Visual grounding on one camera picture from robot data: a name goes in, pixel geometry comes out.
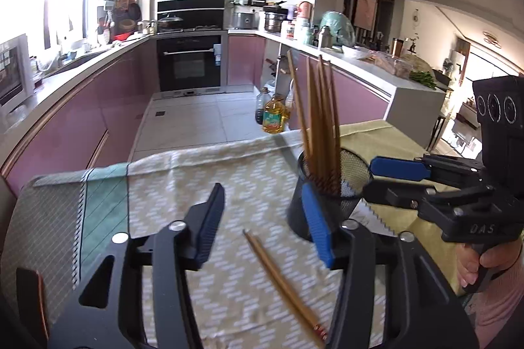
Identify black mesh utensil cup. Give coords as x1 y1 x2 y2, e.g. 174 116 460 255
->
286 147 373 242

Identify pink sleeved right forearm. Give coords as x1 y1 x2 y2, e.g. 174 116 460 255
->
470 253 523 348

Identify right hand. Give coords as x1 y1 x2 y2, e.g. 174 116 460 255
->
456 239 522 288

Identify green leafy vegetables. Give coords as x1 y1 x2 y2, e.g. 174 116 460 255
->
409 71 436 90

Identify clear plastic food container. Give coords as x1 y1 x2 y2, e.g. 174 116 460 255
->
371 52 413 79

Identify patterned tablecloth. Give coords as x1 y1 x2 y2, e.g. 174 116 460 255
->
0 119 472 349

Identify wooden chair back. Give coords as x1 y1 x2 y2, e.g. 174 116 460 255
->
16 267 49 348

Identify white bowl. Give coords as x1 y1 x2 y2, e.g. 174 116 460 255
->
342 46 371 60

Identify cooking oil bottle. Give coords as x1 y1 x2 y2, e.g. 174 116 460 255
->
262 96 286 134

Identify steel vacuum flask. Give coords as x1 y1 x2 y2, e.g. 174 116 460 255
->
318 25 332 49

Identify dark sauce bottle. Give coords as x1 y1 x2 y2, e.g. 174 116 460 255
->
255 86 272 125

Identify pink thermos jug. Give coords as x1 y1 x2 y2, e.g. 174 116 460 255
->
296 1 313 27

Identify steel stock pot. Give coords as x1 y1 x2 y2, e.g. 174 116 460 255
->
263 5 288 33

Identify silver rice cooker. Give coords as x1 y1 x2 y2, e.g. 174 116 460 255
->
232 12 258 29

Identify black built-in oven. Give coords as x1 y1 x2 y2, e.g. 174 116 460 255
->
156 35 225 92

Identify white microwave oven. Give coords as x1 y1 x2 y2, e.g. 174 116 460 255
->
0 34 35 114

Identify black range hood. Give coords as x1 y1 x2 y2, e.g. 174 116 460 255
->
156 0 227 32

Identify black wok on stove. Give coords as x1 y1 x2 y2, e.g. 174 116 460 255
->
157 13 184 31

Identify black camera box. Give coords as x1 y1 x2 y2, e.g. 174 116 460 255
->
473 76 523 197

